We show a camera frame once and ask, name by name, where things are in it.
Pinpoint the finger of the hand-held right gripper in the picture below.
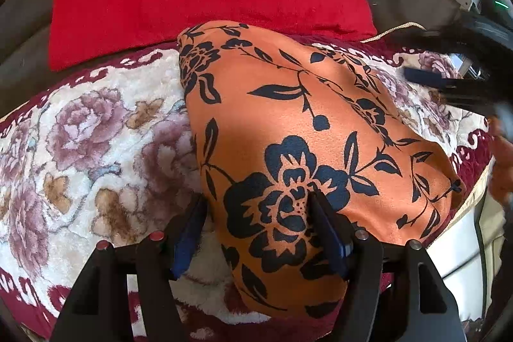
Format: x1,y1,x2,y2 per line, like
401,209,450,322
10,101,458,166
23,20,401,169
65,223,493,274
403,66,458,88
390,29,445,47

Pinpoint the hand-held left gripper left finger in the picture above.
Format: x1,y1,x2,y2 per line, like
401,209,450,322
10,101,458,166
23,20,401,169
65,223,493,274
50,196,209,342

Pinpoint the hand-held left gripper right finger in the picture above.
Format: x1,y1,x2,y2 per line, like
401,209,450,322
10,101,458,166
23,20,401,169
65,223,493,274
309,192,467,342

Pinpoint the orange black floral shirt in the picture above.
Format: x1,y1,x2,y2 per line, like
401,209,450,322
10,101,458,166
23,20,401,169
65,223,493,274
177,20,467,321

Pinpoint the person's right hand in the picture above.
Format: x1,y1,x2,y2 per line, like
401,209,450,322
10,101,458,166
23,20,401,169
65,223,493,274
490,117,513,203

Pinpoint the floral plush blanket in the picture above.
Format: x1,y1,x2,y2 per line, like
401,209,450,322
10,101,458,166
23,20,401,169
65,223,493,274
0,31,498,342

